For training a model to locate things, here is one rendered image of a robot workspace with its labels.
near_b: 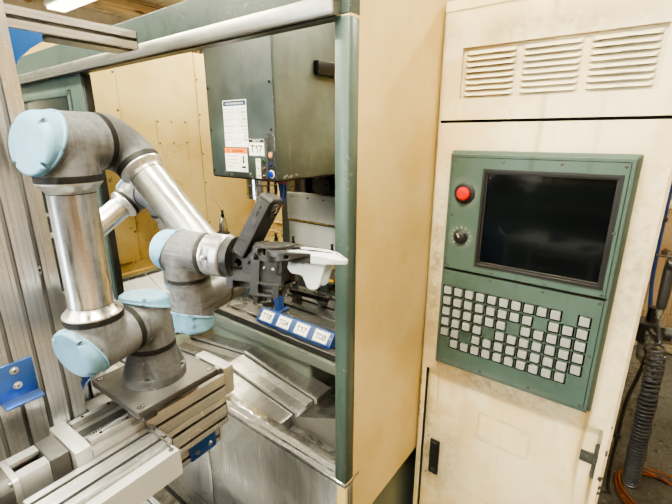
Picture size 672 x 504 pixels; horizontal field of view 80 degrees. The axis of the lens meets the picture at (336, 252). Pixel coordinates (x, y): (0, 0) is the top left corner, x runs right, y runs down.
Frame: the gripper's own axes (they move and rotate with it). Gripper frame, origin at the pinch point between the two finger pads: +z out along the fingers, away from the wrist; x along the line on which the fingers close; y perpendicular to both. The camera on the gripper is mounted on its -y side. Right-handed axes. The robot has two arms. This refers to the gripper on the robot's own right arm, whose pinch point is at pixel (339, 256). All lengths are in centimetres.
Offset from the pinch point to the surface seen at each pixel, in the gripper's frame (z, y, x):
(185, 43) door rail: -61, -48, -36
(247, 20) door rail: -37, -49, -29
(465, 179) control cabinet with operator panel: 14, -15, -66
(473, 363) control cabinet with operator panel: 21, 42, -71
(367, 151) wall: -7.3, -19.5, -35.6
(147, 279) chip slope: -188, 55, -143
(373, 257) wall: -6.2, 6.9, -43.1
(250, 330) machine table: -80, 58, -101
